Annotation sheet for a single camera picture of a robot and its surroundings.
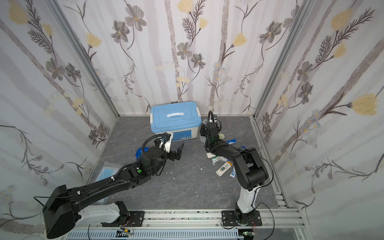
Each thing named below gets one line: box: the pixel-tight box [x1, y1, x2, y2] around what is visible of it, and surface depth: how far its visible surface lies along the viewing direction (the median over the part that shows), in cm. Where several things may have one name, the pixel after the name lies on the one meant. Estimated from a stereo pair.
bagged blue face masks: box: [95, 161, 122, 183], surface depth 92 cm
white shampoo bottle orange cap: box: [215, 161, 233, 177], surface depth 92 cm
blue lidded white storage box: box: [150, 101, 202, 142], surface depth 98 cm
